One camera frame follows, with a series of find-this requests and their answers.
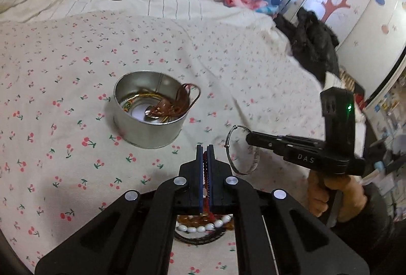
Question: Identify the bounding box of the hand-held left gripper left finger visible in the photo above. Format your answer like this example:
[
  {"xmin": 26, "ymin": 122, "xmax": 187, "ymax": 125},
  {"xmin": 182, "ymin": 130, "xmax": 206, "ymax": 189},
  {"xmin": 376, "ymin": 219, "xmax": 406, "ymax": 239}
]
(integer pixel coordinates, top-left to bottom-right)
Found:
[{"xmin": 35, "ymin": 145, "xmax": 204, "ymax": 275}]

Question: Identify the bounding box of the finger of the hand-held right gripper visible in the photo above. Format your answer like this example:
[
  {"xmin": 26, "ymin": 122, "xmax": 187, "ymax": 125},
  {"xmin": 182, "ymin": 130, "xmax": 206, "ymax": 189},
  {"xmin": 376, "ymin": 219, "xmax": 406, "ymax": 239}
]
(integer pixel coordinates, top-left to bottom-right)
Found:
[
  {"xmin": 252, "ymin": 132, "xmax": 325, "ymax": 149},
  {"xmin": 246, "ymin": 136, "xmax": 323, "ymax": 157}
]

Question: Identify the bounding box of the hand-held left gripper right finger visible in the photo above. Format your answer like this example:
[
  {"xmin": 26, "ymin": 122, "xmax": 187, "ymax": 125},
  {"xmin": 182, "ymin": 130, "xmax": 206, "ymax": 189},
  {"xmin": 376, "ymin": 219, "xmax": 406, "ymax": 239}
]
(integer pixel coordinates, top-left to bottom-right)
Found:
[{"xmin": 208, "ymin": 145, "xmax": 370, "ymax": 275}]

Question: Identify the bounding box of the red bead string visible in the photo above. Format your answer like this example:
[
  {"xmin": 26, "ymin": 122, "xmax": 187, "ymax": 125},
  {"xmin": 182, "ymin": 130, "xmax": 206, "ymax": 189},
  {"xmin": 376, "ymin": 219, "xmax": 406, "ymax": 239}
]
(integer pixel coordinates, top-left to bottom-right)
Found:
[{"xmin": 203, "ymin": 150, "xmax": 217, "ymax": 221}]

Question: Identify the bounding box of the silver bangle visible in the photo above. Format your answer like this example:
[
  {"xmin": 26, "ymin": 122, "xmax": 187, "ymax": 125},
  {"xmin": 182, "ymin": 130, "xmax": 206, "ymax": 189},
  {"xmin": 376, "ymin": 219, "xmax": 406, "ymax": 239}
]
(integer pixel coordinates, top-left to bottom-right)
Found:
[{"xmin": 226, "ymin": 125, "xmax": 261, "ymax": 176}]

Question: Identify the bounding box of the amber bead bracelet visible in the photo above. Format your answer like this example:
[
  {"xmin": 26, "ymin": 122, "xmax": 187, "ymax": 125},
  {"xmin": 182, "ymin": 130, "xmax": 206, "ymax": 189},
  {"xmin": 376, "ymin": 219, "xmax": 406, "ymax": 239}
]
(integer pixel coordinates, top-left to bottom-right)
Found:
[
  {"xmin": 147, "ymin": 83, "xmax": 202, "ymax": 123},
  {"xmin": 177, "ymin": 214, "xmax": 204, "ymax": 226}
]

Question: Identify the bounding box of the white bead bracelet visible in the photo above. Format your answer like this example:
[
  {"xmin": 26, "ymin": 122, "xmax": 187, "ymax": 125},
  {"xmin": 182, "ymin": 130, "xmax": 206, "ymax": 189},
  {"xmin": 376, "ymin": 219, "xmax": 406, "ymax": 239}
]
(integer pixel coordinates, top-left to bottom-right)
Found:
[{"xmin": 175, "ymin": 214, "xmax": 233, "ymax": 234}]

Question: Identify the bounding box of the dark brown bead bracelet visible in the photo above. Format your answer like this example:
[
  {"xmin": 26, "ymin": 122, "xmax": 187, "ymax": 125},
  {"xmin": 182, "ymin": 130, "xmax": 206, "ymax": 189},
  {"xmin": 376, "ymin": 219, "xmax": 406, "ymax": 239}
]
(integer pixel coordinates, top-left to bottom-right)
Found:
[{"xmin": 174, "ymin": 229, "xmax": 230, "ymax": 245}]

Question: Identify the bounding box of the round metal tin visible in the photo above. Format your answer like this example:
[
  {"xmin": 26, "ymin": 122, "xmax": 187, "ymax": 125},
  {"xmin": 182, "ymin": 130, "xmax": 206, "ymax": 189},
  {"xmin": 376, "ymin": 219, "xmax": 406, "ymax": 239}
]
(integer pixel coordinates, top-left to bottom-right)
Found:
[{"xmin": 113, "ymin": 71, "xmax": 191, "ymax": 149}]

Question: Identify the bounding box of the gold bangle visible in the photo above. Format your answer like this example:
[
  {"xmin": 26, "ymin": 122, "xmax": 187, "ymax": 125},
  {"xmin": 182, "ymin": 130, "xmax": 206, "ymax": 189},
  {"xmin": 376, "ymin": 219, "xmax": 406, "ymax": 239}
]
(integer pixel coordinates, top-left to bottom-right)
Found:
[{"xmin": 122, "ymin": 91, "xmax": 165, "ymax": 125}]

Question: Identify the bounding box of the person's right forearm dark sleeve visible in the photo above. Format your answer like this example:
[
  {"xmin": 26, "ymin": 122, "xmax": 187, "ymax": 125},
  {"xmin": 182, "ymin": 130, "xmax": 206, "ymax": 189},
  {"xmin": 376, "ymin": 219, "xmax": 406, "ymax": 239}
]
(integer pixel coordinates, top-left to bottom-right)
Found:
[{"xmin": 330, "ymin": 183, "xmax": 398, "ymax": 264}]

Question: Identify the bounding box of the person's right hand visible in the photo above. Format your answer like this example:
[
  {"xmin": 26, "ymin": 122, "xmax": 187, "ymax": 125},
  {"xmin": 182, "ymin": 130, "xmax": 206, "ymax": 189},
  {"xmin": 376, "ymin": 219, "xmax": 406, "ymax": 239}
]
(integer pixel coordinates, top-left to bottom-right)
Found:
[{"xmin": 308, "ymin": 172, "xmax": 368, "ymax": 223}]

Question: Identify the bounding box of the black clothing pile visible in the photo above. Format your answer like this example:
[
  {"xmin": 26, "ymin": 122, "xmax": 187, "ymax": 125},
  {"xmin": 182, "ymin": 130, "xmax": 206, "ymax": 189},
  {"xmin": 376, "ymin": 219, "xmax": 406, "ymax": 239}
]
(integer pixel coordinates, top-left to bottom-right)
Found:
[{"xmin": 276, "ymin": 7, "xmax": 341, "ymax": 85}]

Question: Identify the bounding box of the white wardrobe with tree decal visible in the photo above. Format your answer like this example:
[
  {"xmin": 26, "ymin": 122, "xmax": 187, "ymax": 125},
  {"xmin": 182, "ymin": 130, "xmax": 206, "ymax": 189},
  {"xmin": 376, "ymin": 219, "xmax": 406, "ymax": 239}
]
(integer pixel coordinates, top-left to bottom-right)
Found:
[{"xmin": 276, "ymin": 0, "xmax": 406, "ymax": 98}]

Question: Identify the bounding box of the cherry print bed sheet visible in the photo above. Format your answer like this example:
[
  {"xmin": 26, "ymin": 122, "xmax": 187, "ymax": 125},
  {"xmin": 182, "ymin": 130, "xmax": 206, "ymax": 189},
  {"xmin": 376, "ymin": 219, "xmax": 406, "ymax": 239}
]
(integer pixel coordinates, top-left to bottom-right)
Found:
[{"xmin": 0, "ymin": 10, "xmax": 327, "ymax": 275}]

